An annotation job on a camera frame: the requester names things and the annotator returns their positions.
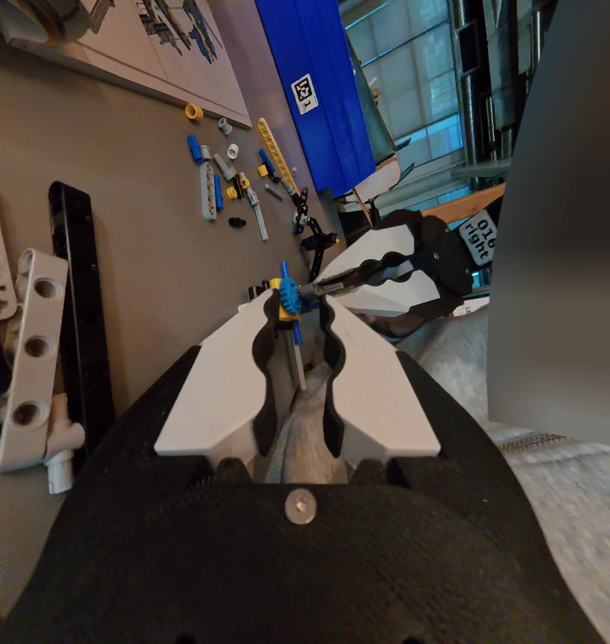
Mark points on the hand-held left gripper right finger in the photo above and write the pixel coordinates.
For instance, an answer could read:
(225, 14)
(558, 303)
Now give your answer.
(385, 402)

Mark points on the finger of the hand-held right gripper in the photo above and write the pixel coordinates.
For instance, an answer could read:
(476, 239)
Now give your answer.
(400, 297)
(380, 241)

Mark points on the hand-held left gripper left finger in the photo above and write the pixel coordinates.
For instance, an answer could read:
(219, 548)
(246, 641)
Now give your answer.
(209, 402)

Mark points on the multicoloured lego gear assembly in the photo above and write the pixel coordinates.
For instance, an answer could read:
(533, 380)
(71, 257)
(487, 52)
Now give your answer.
(287, 297)

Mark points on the black lego beam sub-assembly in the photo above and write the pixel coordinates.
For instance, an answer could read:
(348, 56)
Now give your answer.
(315, 241)

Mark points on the short grey lego axle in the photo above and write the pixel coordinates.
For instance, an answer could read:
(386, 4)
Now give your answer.
(289, 186)

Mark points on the grey lego axle with connector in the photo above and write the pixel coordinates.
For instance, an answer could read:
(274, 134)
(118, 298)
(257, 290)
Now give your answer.
(257, 211)

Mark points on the long yellow lego beam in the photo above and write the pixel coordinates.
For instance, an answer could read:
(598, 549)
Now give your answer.
(277, 153)

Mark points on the blue lego pin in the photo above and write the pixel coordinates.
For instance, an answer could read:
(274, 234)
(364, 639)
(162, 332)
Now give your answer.
(194, 148)
(265, 160)
(218, 191)

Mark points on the white lego connector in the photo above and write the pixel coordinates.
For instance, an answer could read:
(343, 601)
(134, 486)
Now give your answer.
(63, 432)

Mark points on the white lego bush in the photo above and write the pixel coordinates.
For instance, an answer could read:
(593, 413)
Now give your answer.
(233, 151)

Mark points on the grey lego axle connector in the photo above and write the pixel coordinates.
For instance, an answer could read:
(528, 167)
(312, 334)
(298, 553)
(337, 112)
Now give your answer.
(223, 166)

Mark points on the long light grey lego beam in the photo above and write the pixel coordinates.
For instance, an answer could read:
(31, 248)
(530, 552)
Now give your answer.
(43, 317)

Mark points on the grey lego connector peg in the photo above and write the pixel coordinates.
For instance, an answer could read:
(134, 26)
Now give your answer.
(206, 152)
(225, 126)

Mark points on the lego instruction booklet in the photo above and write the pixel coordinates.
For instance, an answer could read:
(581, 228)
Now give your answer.
(134, 50)

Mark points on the person's right hand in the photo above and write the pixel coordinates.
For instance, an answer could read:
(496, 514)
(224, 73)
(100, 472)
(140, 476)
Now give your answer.
(393, 326)

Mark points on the brown cardboard box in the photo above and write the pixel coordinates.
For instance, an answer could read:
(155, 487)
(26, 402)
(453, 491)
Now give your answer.
(380, 176)

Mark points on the grey zip hoodie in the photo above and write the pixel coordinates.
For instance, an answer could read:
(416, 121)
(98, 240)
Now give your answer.
(561, 483)

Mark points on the blue plastic storage bin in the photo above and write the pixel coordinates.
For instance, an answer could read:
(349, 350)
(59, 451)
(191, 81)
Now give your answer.
(325, 50)

